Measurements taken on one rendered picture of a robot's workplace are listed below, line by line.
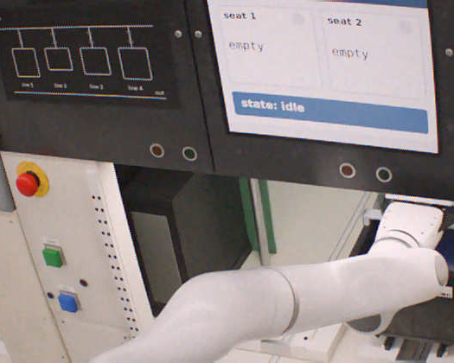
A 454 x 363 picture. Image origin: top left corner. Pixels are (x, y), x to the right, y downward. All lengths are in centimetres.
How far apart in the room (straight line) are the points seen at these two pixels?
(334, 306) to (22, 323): 73
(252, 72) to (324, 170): 15
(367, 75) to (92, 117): 42
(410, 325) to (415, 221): 24
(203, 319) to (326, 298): 21
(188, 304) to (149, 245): 73
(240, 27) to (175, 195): 61
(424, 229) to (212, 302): 50
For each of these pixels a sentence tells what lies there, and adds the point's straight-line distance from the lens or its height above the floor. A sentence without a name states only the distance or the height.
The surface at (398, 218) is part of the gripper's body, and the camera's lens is 144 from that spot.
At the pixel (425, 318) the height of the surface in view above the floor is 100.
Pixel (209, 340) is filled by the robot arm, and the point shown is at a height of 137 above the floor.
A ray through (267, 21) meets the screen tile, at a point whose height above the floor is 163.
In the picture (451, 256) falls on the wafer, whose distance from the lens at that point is 158.
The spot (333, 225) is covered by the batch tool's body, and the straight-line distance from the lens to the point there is 204.
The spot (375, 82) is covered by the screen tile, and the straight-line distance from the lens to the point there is 107.
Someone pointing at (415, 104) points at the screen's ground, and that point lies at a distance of 107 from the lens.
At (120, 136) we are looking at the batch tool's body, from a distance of 128.
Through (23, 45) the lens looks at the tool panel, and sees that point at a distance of 130.
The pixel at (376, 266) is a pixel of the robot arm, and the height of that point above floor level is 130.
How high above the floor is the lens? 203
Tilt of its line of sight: 31 degrees down
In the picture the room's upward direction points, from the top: 10 degrees counter-clockwise
